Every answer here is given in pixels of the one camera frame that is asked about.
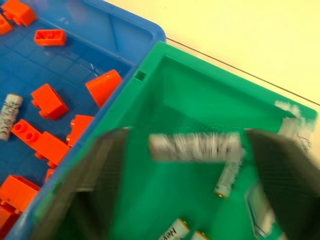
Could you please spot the white AA battery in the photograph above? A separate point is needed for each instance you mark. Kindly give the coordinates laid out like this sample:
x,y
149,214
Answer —
x,y
260,212
199,235
175,230
228,178
195,147
10,116

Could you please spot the blue plastic bin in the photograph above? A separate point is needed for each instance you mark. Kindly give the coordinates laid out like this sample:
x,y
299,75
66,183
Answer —
x,y
62,65

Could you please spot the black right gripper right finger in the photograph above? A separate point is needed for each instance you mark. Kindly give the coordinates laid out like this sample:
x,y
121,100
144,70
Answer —
x,y
290,180

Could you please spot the torn white label residue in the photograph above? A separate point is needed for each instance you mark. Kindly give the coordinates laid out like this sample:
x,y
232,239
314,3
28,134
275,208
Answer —
x,y
295,120

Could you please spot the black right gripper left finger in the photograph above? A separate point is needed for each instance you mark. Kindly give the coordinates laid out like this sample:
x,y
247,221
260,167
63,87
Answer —
x,y
100,160

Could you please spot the green plastic bin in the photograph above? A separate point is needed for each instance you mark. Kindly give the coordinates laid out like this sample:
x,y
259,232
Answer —
x,y
190,105

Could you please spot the orange toy brick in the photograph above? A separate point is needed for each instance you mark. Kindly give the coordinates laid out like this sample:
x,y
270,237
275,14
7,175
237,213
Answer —
x,y
50,38
21,12
3,26
25,132
50,101
80,128
18,192
49,174
104,86
53,149
7,221

